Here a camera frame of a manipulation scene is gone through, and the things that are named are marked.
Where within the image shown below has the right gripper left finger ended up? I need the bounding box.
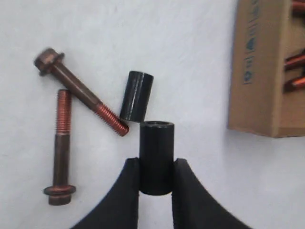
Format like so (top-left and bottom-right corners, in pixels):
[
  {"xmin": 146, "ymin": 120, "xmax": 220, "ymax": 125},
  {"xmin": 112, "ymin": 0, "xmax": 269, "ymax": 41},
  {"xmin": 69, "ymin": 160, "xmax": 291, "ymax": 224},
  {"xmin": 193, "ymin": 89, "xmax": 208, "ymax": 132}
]
[{"xmin": 70, "ymin": 157, "xmax": 141, "ymax": 229}]

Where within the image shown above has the copper flanged hex bolt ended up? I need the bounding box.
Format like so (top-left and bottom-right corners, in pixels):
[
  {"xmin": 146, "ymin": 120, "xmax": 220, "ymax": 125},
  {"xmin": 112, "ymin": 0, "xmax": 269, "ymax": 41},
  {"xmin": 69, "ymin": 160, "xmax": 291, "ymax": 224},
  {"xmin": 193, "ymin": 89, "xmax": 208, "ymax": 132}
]
[
  {"xmin": 33, "ymin": 47, "xmax": 130, "ymax": 137},
  {"xmin": 43, "ymin": 89, "xmax": 77, "ymax": 206}
]

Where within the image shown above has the brown cardboard box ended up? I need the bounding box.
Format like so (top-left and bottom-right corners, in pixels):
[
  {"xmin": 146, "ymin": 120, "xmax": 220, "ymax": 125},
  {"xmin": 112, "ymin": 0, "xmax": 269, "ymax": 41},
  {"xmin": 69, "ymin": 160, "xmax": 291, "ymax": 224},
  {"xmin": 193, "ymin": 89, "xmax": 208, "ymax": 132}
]
[{"xmin": 227, "ymin": 0, "xmax": 305, "ymax": 138}]

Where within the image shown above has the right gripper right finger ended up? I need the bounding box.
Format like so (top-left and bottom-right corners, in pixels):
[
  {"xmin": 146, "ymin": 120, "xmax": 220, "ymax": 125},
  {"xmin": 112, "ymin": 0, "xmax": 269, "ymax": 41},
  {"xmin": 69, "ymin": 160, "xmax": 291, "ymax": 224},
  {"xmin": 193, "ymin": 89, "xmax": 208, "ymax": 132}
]
[{"xmin": 171, "ymin": 157, "xmax": 244, "ymax": 229}]

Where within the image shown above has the black cylindrical sleeve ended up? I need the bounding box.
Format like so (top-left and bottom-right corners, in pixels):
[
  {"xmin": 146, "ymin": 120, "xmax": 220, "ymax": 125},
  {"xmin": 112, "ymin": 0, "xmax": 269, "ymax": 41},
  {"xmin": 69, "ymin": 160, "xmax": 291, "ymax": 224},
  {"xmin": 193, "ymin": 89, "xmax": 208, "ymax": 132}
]
[
  {"xmin": 139, "ymin": 121, "xmax": 176, "ymax": 196},
  {"xmin": 119, "ymin": 70, "xmax": 154, "ymax": 124}
]

